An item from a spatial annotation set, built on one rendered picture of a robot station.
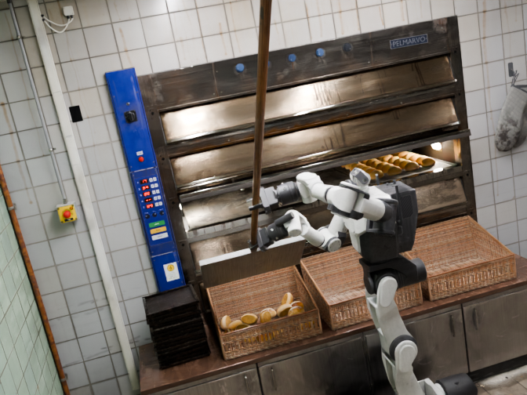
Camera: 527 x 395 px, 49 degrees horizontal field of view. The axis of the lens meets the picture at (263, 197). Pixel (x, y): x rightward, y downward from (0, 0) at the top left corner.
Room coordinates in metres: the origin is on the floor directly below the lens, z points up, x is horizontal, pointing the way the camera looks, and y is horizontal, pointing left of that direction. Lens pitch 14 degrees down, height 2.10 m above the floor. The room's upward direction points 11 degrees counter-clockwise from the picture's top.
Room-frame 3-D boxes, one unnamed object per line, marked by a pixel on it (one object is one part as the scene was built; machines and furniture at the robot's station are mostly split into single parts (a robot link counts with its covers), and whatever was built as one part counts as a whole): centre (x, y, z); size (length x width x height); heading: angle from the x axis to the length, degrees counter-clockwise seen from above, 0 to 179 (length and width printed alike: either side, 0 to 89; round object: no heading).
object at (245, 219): (3.42, -0.40, 1.16); 1.80 x 0.06 x 0.04; 101
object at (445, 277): (3.24, -1.05, 0.72); 0.56 x 0.49 x 0.28; 99
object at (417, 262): (2.52, -0.54, 1.01); 0.28 x 0.13 x 0.18; 99
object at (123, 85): (4.11, 0.80, 1.07); 1.93 x 0.16 x 2.15; 11
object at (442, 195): (3.39, -0.40, 1.02); 1.79 x 0.11 x 0.19; 101
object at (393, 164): (3.93, -0.89, 1.21); 0.61 x 0.48 x 0.06; 11
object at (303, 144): (3.39, -0.40, 1.54); 1.79 x 0.11 x 0.19; 101
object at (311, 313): (3.02, 0.13, 0.72); 0.56 x 0.49 x 0.28; 99
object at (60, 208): (3.08, 1.07, 1.46); 0.10 x 0.07 x 0.10; 101
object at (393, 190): (2.51, -0.51, 1.27); 0.34 x 0.30 x 0.36; 5
